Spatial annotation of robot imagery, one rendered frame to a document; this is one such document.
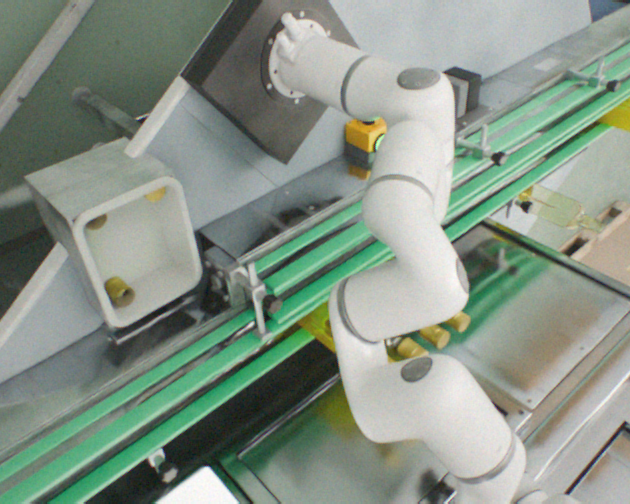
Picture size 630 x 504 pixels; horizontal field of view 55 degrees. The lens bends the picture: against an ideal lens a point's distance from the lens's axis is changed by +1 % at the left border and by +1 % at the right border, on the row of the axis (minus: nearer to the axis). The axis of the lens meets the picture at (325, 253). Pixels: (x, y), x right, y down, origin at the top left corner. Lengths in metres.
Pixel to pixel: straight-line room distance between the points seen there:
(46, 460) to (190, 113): 0.57
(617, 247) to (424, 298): 4.76
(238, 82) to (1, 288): 0.90
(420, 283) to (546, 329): 0.78
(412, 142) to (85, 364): 0.65
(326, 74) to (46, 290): 0.55
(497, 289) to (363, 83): 0.72
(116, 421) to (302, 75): 0.60
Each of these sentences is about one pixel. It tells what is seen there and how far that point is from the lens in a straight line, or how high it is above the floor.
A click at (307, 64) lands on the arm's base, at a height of 0.89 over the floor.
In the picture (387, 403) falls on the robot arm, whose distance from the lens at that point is 0.66.
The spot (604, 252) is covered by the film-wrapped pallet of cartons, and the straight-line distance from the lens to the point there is 5.29.
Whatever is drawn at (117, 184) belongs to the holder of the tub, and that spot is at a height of 0.80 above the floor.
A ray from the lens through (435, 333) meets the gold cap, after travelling 1.09.
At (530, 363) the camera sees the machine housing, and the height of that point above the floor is 1.24.
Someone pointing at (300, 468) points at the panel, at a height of 1.11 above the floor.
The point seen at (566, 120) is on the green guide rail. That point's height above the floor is 0.94.
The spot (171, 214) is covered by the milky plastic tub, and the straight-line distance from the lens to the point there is 1.01.
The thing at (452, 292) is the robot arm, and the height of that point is 1.32.
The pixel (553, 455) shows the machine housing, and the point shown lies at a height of 1.39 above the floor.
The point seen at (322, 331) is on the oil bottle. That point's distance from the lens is 1.09.
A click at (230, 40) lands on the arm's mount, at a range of 0.97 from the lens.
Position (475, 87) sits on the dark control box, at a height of 0.84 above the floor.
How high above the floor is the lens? 1.58
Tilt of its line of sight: 36 degrees down
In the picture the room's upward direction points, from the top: 124 degrees clockwise
